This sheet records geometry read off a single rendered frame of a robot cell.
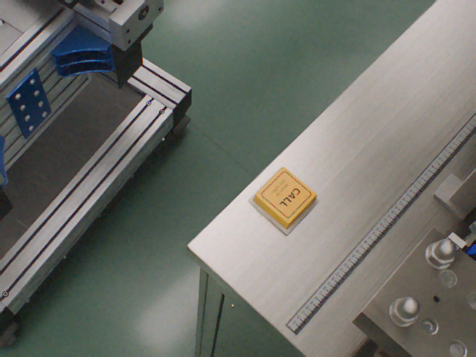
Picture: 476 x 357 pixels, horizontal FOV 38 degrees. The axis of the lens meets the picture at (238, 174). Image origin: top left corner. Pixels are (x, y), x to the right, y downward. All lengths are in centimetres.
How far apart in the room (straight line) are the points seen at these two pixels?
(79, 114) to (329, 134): 97
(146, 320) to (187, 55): 87
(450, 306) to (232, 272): 31
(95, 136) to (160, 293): 47
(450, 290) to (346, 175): 27
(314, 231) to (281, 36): 137
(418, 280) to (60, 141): 122
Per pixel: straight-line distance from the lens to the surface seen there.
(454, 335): 94
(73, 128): 194
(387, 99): 121
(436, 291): 95
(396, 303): 90
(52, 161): 190
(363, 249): 108
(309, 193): 107
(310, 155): 112
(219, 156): 211
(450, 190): 115
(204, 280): 112
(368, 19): 247
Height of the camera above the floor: 189
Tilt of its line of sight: 65 degrees down
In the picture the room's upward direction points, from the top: 9 degrees clockwise
